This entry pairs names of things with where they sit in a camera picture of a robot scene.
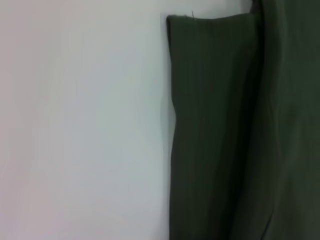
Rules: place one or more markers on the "dark green FREE! t-shirt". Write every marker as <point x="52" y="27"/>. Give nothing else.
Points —
<point x="237" y="137"/>

